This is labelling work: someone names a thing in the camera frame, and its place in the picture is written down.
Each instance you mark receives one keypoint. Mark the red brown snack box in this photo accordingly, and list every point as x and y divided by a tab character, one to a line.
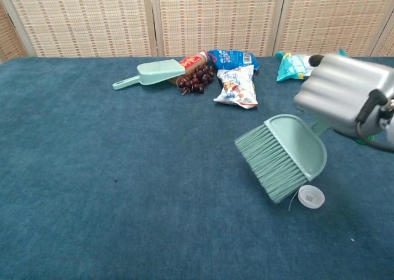
191	62

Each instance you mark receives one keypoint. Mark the teal and clear package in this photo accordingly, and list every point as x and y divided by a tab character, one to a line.
292	67

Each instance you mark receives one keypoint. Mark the white snack bag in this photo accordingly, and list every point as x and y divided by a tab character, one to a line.
237	89

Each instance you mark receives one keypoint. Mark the blue felt table mat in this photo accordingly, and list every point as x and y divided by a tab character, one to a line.
123	169

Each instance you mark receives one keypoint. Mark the woven bamboo screen panel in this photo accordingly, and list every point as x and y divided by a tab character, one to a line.
9	40
215	15
335	15
388	44
86	18

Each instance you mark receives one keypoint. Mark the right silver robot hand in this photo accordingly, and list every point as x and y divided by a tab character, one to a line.
338	92

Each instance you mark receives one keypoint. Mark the dark red grape bunch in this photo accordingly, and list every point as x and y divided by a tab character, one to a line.
197	80

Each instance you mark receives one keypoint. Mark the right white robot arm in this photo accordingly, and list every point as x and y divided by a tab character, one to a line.
388	120

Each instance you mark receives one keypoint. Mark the mint green dustpan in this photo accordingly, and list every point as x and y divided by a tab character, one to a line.
157	72

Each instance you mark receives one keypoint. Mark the white bottle cap with print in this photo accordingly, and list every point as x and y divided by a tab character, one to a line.
311	196

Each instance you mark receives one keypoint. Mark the blue snack bag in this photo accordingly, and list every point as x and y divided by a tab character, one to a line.
231	58

